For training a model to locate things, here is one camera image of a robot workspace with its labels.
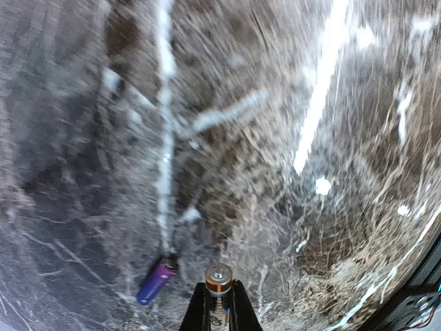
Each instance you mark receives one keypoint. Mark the copper top battery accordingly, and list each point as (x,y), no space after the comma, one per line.
(218,281)

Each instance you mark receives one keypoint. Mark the purple battery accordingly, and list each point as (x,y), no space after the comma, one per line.
(159,274)

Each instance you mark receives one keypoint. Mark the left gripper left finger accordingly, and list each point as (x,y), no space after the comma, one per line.
(197,315)

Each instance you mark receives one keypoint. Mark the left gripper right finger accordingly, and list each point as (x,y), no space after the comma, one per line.
(242,315)

